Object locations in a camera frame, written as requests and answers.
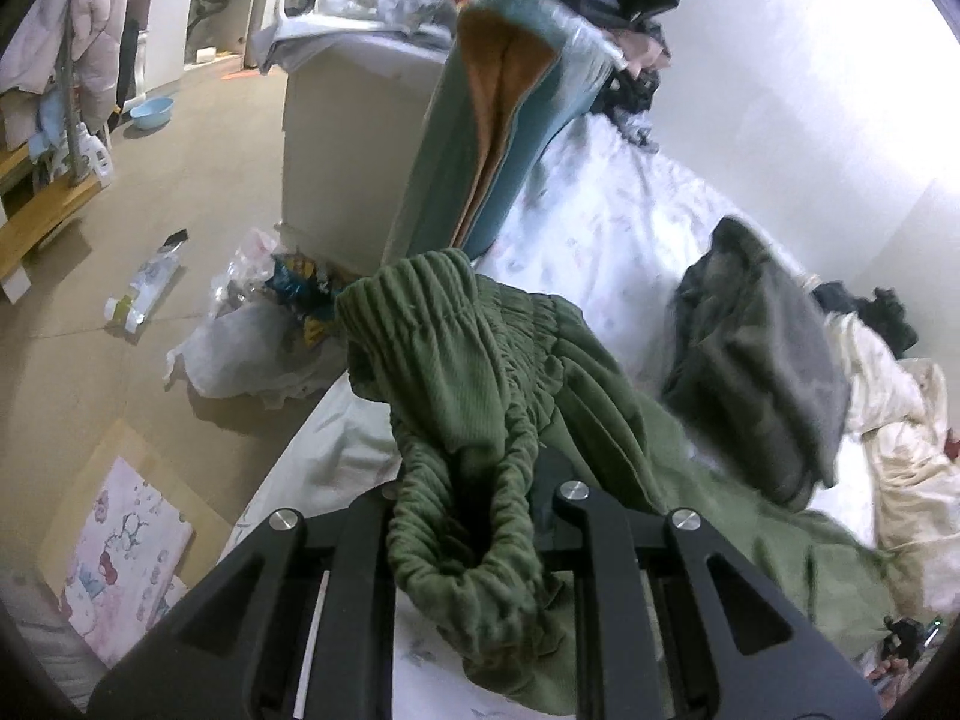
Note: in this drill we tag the black garment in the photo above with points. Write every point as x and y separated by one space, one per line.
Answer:
885 315

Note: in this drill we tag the white detergent bottle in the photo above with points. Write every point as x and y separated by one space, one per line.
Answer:
96 154

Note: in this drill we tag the pink padded jacket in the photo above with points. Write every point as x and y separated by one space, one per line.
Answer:
67 15

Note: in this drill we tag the pink cartoon printed pad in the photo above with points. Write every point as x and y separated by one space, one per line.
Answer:
124 555

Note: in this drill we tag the white bedside cabinet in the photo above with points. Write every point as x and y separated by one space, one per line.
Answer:
352 142

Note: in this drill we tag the flat cardboard sheet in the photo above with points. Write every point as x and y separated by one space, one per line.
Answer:
131 442

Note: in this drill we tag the dark grey garment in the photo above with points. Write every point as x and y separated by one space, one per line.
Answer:
757 367

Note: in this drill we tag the cream garment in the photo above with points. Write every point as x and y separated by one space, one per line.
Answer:
911 465

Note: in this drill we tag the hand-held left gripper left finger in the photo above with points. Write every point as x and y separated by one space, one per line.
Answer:
358 549

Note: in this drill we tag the grey cloth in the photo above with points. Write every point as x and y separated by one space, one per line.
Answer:
330 34

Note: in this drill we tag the white kitchen cabinet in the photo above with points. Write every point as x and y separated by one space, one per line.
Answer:
169 15

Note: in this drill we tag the blue plastic basin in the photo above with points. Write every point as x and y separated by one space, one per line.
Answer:
152 112

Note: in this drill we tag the wooden shelf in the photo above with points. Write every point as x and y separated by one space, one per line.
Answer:
45 214

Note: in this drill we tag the clear plastic bottle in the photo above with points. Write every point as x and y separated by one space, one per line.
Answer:
146 281

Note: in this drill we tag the white printed bed sheet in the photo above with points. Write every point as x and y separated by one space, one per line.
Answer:
637 240

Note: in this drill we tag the teal and orange blanket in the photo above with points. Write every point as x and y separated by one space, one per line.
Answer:
450 157

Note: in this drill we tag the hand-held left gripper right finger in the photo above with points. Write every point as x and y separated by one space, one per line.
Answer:
581 540

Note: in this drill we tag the white plastic bag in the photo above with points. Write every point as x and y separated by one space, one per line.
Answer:
240 345

